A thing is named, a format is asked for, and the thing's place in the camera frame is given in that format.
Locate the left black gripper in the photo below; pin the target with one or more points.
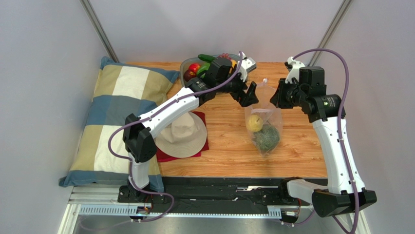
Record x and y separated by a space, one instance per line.
245 99

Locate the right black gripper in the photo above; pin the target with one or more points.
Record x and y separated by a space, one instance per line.
282 93

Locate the clear zip top bag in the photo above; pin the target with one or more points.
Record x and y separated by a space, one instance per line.
268 112

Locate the yellow pear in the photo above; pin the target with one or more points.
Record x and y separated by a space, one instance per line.
254 123

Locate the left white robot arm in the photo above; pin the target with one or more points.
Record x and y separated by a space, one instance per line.
221 77

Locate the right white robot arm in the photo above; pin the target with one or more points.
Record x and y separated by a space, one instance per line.
345 192

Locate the purple grapes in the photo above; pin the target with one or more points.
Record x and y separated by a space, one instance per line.
225 56

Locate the green bell pepper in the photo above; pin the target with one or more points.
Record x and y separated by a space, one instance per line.
203 69

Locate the green cucumber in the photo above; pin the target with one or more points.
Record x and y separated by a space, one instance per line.
206 58

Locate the red apple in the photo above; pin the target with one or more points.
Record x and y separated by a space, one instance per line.
194 67

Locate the grey plastic basket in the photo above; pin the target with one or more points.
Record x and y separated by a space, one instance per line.
184 66

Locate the beige bucket hat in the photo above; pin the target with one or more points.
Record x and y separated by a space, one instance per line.
186 138

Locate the red cloth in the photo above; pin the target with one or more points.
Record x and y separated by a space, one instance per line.
181 155

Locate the checked blue beige pillow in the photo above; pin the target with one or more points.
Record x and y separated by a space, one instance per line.
121 89

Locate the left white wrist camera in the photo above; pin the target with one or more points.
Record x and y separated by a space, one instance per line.
246 66

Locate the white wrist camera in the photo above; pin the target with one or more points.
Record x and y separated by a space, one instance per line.
246 66
293 66

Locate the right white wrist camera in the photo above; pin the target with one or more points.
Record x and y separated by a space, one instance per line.
293 66

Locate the right aluminium frame post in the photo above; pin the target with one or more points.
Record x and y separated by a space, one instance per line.
335 22

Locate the aluminium frame post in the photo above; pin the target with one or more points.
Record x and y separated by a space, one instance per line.
94 19
335 22

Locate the left aluminium frame post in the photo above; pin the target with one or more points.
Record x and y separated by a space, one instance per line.
94 19

